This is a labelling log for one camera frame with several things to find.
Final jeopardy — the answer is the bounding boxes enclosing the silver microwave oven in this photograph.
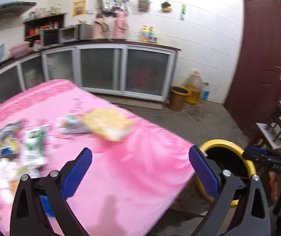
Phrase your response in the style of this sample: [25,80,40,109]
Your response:
[59,23,92,43]

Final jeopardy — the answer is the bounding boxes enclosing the pink floral tablecloth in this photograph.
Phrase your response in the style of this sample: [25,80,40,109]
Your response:
[0,79,194,235]

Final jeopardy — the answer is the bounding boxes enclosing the blue plastic bottle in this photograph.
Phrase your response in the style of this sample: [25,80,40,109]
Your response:
[201,82,210,100]

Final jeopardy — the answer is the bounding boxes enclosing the large cooking oil jug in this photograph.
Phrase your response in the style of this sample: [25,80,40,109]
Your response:
[185,69,203,105]

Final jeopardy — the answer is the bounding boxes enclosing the right pink thermos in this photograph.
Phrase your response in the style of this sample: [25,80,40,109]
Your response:
[113,11,129,39]

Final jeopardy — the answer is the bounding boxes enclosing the hanging utensil rack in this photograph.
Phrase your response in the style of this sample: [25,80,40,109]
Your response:
[96,0,130,14]

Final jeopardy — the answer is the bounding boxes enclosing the yellow black wall hook toy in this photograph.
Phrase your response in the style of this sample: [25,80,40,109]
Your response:
[161,1,172,13]

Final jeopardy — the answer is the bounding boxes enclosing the yellow rimmed trash bin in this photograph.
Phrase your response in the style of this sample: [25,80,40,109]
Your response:
[189,139,256,204]

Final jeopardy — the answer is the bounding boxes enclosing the blue yellow snack packet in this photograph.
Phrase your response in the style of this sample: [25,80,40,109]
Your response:
[0,120,23,160]

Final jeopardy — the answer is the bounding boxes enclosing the range hood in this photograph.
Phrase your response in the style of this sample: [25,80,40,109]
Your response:
[0,0,37,20]

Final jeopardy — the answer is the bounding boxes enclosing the chopstick holder basket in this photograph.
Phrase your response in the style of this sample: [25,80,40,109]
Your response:
[137,0,151,12]

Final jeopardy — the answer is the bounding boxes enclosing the green white snack wrapper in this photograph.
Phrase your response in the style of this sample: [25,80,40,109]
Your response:
[21,125,49,168]

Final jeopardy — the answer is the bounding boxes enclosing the person's right hand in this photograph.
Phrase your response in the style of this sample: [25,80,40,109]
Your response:
[269,171,278,201]

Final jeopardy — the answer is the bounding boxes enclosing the left pink thermos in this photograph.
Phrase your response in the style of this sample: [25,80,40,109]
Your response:
[92,13,109,39]

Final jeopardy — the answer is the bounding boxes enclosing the green white wall bottle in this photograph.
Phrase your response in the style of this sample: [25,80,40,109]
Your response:
[180,4,186,20]

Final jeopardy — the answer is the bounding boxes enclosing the dark red door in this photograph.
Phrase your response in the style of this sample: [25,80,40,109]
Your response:
[224,0,281,138]

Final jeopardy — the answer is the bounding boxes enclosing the yellow detergent bottles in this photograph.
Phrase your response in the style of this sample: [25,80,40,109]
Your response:
[141,26,156,43]

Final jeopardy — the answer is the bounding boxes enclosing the pink thermos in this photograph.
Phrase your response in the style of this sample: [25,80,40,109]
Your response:
[113,11,129,39]
[92,13,109,39]

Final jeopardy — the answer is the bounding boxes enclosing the white kitchen cabinet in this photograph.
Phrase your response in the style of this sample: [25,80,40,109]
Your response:
[0,41,180,104]

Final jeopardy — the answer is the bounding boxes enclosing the pink plastic basin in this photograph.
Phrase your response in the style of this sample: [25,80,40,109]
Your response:
[9,41,30,59]

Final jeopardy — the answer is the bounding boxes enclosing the small wooden stool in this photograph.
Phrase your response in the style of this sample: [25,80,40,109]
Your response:
[247,123,281,151]

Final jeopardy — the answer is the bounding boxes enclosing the yellow wall poster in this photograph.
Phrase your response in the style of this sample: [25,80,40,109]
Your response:
[72,0,87,18]

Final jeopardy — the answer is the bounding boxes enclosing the yellow snack bag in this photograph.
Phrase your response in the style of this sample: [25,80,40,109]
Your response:
[83,108,135,142]

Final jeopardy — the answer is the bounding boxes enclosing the dark spice shelf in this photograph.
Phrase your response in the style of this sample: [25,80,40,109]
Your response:
[23,13,66,47]

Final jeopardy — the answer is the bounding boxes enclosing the brown bucket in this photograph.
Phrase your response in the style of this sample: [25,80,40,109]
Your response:
[169,85,191,112]

